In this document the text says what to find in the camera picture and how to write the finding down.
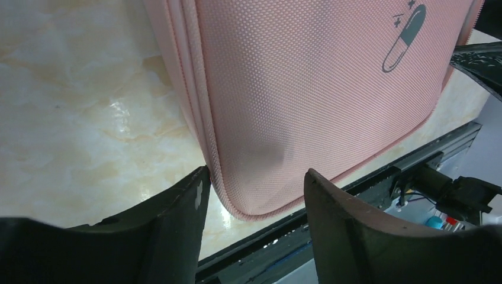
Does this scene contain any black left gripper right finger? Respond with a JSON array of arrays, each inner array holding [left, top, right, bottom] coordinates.
[[304, 169, 501, 283]]

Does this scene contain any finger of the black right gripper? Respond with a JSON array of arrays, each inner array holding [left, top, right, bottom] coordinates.
[[450, 41, 501, 101]]

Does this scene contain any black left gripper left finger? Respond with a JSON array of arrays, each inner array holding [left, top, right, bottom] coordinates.
[[1, 166, 211, 283]]

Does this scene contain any pink medicine case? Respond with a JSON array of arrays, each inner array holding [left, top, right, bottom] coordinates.
[[144, 0, 483, 221]]

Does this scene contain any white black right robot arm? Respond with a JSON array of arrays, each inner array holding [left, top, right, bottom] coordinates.
[[395, 41, 501, 226]]

